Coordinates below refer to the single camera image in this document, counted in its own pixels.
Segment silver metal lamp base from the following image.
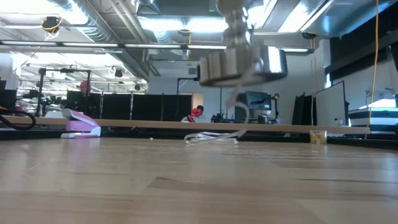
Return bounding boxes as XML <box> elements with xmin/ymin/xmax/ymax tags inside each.
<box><xmin>198</xmin><ymin>0</ymin><xmax>289</xmax><ymax>88</ymax></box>

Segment person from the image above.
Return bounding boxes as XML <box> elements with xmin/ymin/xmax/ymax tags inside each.
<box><xmin>78</xmin><ymin>80</ymin><xmax>93</xmax><ymax>98</ymax></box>
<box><xmin>180</xmin><ymin>105</ymin><xmax>206</xmax><ymax>123</ymax></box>

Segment black partition panels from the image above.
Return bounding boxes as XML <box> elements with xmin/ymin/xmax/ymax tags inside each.
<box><xmin>66</xmin><ymin>90</ymin><xmax>193</xmax><ymax>122</ymax></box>

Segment dark computer monitor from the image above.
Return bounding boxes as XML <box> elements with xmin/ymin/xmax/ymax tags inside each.
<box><xmin>236</xmin><ymin>91</ymin><xmax>272</xmax><ymax>111</ymax></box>

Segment long light wooden desk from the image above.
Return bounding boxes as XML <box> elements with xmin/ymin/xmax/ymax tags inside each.
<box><xmin>0</xmin><ymin>115</ymin><xmax>371</xmax><ymax>135</ymax></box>

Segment black folded panels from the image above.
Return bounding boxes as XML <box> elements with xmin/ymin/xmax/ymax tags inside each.
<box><xmin>291</xmin><ymin>93</ymin><xmax>315</xmax><ymax>126</ymax></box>

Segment pink and white stapler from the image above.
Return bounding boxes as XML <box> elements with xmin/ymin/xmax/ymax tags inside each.
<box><xmin>60</xmin><ymin>108</ymin><xmax>101</xmax><ymax>139</ymax></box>

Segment small cup with yellow contents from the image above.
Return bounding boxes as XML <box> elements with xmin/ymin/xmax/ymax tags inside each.
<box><xmin>310</xmin><ymin>130</ymin><xmax>328</xmax><ymax>145</ymax></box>

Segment long ceiling light bar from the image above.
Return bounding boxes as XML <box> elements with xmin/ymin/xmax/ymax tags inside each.
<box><xmin>0</xmin><ymin>40</ymin><xmax>315</xmax><ymax>55</ymax></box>

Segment white board panel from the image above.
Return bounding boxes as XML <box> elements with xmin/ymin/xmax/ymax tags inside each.
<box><xmin>315</xmin><ymin>81</ymin><xmax>349</xmax><ymax>127</ymax></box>

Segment black ceiling mounted device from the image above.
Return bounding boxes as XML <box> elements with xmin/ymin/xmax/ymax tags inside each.
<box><xmin>41</xmin><ymin>16</ymin><xmax>63</xmax><ymax>34</ymax></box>

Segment black and white striped box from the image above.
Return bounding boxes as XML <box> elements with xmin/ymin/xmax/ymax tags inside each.
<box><xmin>348</xmin><ymin>107</ymin><xmax>398</xmax><ymax>134</ymax></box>

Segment clear lamp power cord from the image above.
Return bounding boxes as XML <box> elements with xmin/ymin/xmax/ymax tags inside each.
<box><xmin>183</xmin><ymin>84</ymin><xmax>251</xmax><ymax>146</ymax></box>

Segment black metal frame stand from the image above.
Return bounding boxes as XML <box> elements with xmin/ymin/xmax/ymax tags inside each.
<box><xmin>37</xmin><ymin>67</ymin><xmax>92</xmax><ymax>116</ymax></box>

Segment black table edge rail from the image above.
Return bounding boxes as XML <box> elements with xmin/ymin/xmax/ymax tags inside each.
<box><xmin>0</xmin><ymin>127</ymin><xmax>398</xmax><ymax>151</ymax></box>

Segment thick black cable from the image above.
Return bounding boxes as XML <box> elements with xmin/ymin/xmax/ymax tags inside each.
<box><xmin>0</xmin><ymin>108</ymin><xmax>37</xmax><ymax>131</ymax></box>

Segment yellow hanging cable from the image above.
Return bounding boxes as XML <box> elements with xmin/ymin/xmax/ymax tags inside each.
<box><xmin>364</xmin><ymin>0</ymin><xmax>380</xmax><ymax>140</ymax></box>

